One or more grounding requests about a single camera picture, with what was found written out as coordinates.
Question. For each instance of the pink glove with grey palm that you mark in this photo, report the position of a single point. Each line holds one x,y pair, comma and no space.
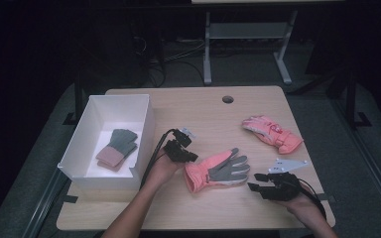
218,170

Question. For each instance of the person's left hand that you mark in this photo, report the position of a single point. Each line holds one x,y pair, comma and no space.
162,170

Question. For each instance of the grey metal stand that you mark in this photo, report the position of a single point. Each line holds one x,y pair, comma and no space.
248,31

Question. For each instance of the black stand leg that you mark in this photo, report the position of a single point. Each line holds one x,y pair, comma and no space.
78,99
352,95

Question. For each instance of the white storage box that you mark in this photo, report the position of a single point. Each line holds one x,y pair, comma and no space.
112,109

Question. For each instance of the pink padded ski glove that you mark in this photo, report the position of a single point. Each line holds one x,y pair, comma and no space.
274,132

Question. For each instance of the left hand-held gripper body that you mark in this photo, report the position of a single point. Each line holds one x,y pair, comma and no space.
177,148

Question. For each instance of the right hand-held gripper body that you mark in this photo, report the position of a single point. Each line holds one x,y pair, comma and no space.
284,188

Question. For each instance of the person's right hand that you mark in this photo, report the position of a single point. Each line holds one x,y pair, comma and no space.
302,206

